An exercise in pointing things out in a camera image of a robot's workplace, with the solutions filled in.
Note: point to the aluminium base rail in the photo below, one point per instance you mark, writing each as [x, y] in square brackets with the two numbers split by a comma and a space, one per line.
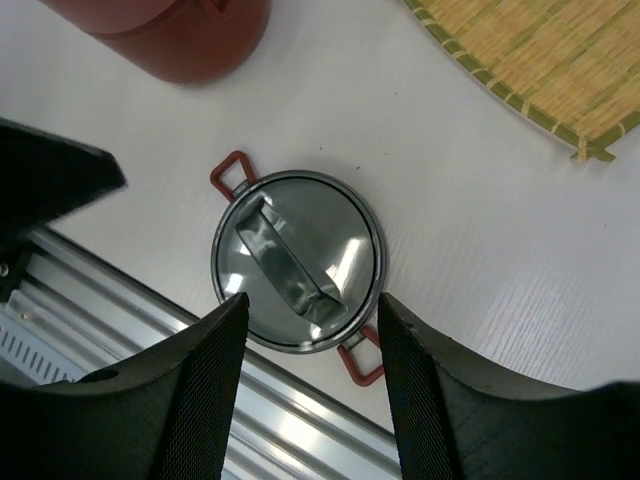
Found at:
[65, 314]

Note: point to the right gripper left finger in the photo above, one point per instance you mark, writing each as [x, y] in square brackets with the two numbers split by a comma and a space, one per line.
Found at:
[164, 413]

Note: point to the bamboo tray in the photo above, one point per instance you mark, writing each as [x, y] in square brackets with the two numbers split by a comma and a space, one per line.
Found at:
[570, 67]

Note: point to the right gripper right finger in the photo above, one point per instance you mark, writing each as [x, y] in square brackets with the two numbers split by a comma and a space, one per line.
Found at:
[458, 415]

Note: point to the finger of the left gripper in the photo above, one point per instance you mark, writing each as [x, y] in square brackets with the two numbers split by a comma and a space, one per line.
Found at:
[45, 177]

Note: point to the grey lid with handle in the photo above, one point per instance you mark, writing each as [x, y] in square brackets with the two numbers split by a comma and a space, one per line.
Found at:
[308, 251]

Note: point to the lower pink steel pot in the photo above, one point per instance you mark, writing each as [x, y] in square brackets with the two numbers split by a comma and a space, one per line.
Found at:
[180, 42]

